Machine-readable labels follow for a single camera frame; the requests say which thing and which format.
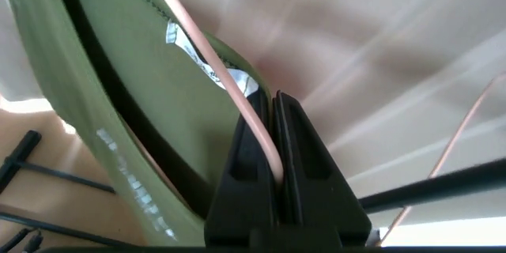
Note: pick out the black clothes rack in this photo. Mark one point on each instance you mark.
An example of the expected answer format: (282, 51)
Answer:
(435, 187)

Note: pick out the beige curtain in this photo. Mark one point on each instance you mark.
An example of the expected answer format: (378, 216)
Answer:
(356, 47)

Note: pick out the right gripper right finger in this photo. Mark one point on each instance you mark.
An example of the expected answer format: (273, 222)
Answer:
(316, 213)

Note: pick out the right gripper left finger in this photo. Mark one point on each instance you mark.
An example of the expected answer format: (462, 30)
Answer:
(237, 213)

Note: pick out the green long-sleeved shirt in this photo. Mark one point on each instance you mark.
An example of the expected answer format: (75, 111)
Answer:
(166, 106)

